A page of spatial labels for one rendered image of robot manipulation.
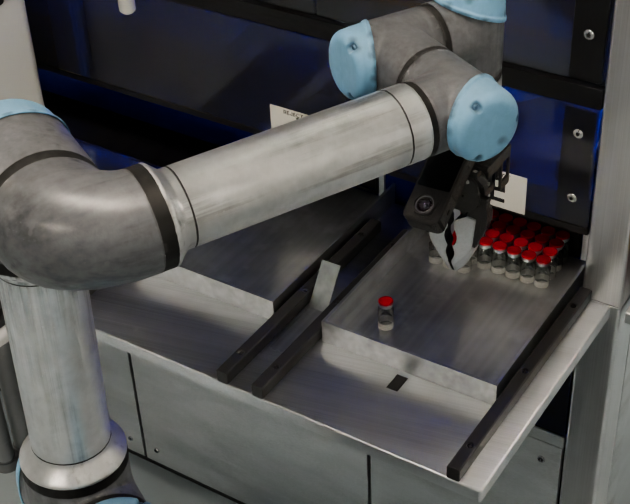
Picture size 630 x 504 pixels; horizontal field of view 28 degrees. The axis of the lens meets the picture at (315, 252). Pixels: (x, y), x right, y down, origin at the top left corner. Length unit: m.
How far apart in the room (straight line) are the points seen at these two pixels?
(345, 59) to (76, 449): 0.49
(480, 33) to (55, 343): 0.53
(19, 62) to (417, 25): 0.95
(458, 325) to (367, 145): 0.65
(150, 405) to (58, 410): 1.28
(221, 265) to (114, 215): 0.83
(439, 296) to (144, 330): 0.42
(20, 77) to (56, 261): 1.06
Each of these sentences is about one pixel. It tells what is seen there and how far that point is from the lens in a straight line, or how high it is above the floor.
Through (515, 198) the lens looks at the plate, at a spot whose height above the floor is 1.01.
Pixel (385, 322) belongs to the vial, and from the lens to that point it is 1.72.
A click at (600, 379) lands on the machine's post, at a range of 1.88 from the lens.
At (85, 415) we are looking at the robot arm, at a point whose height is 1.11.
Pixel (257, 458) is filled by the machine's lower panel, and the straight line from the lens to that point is 2.45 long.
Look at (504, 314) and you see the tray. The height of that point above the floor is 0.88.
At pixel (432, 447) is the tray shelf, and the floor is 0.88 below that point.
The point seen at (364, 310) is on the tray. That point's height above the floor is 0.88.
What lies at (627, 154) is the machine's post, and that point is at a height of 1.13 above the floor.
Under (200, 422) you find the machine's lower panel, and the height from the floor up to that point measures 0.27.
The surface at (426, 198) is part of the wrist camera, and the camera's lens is 1.36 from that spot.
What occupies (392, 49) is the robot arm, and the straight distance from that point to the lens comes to 1.25.
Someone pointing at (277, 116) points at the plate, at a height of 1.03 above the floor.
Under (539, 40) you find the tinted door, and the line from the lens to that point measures 1.64.
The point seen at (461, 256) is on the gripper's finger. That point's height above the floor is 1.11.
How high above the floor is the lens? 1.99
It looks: 36 degrees down
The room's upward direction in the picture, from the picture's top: 3 degrees counter-clockwise
